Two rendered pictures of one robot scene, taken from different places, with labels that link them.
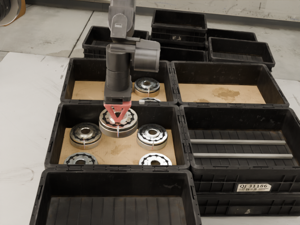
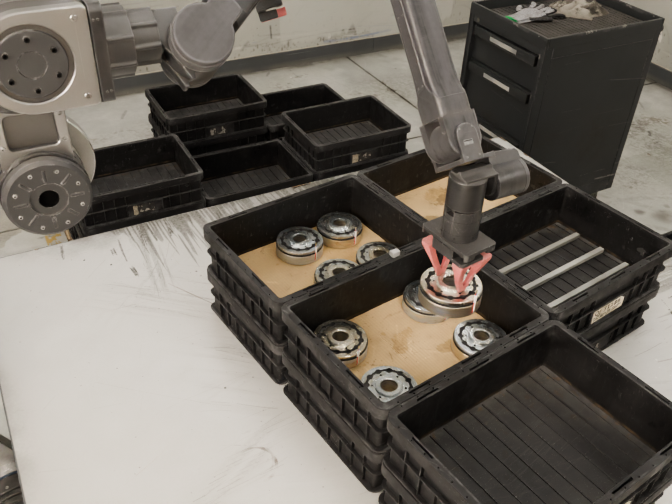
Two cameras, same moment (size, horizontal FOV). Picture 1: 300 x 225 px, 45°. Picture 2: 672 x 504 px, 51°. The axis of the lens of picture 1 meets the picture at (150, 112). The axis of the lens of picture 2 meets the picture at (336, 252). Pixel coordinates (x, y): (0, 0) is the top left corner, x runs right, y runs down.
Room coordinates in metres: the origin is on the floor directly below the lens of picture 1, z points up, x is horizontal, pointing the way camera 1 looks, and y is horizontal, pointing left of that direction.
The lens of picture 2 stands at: (0.08, 0.72, 1.78)
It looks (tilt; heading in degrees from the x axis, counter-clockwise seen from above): 37 degrees down; 328
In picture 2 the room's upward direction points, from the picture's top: 3 degrees clockwise
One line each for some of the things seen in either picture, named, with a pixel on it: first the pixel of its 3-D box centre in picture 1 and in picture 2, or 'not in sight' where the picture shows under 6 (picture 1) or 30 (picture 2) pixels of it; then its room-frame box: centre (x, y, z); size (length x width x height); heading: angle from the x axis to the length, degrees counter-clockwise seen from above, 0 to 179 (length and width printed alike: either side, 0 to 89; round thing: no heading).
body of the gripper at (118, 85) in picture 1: (118, 78); (460, 223); (0.75, 0.09, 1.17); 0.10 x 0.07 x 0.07; 5
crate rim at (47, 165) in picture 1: (118, 135); (415, 316); (0.83, 0.09, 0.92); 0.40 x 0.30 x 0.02; 96
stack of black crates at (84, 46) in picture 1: (116, 67); (139, 221); (2.14, 0.25, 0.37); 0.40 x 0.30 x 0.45; 88
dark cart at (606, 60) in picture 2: not in sight; (542, 114); (2.04, -1.49, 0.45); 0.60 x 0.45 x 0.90; 88
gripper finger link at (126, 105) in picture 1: (117, 104); (459, 263); (0.74, 0.08, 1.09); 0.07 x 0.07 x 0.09; 5
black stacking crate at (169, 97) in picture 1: (119, 93); (319, 254); (1.12, 0.12, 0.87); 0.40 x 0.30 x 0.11; 96
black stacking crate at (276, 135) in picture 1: (243, 148); (554, 264); (0.87, -0.31, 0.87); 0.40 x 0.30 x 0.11; 96
